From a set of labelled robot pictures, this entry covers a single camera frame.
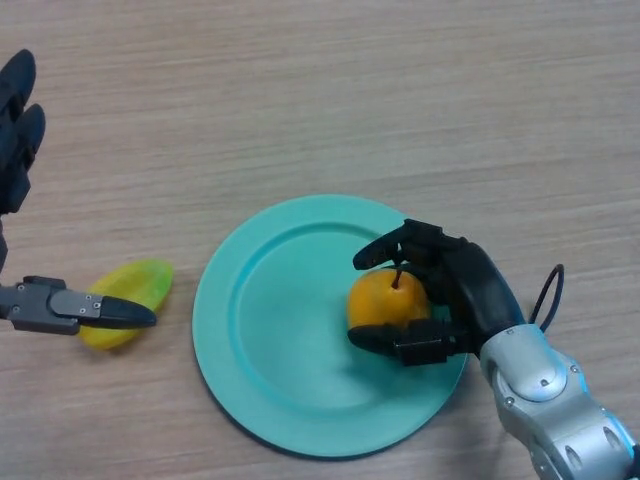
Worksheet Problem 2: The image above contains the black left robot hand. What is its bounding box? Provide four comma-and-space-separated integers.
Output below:
0, 48, 158, 336

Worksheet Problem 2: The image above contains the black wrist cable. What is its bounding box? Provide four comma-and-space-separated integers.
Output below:
528, 263, 566, 334

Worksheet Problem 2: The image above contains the teal round plate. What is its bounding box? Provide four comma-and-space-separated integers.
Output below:
192, 193, 471, 459

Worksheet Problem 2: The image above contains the yellow orange pear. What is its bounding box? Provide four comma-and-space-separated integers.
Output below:
347, 268, 432, 331

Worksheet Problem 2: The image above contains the yellow green mango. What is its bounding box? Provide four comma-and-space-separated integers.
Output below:
77, 258, 175, 351

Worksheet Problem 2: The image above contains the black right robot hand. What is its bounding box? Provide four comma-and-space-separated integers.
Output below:
347, 218, 526, 368

